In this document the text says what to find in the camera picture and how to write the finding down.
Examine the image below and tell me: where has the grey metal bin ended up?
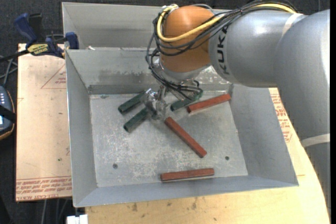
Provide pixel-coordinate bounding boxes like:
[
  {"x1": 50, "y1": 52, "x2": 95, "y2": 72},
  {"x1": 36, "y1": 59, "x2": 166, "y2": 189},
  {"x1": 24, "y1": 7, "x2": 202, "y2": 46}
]
[{"x1": 61, "y1": 2, "x2": 299, "y2": 208}]

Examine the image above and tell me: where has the red-brown flat block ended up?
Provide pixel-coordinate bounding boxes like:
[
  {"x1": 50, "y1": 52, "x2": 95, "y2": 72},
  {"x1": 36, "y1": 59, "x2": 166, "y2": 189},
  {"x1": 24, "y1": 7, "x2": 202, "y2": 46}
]
[
  {"x1": 164, "y1": 116, "x2": 207, "y2": 159},
  {"x1": 186, "y1": 93, "x2": 232, "y2": 114},
  {"x1": 160, "y1": 168, "x2": 215, "y2": 183}
]

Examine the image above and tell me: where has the brown cardboard board red print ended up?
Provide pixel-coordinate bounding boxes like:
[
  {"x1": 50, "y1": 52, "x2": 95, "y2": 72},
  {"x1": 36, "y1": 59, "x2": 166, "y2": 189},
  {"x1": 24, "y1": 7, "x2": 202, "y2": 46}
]
[{"x1": 15, "y1": 43, "x2": 307, "y2": 202}]

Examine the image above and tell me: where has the dark green flat block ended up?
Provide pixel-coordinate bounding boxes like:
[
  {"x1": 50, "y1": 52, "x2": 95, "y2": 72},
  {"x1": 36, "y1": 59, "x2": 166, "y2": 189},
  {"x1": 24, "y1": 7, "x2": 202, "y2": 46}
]
[
  {"x1": 123, "y1": 108, "x2": 152, "y2": 133},
  {"x1": 170, "y1": 91, "x2": 203, "y2": 112},
  {"x1": 118, "y1": 90, "x2": 148, "y2": 115}
]

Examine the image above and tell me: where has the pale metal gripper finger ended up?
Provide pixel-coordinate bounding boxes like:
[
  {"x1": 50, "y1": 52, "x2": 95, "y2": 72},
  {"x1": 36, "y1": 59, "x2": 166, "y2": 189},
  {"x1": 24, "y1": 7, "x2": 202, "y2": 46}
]
[
  {"x1": 143, "y1": 88, "x2": 159, "y2": 113},
  {"x1": 153, "y1": 99, "x2": 169, "y2": 121}
]

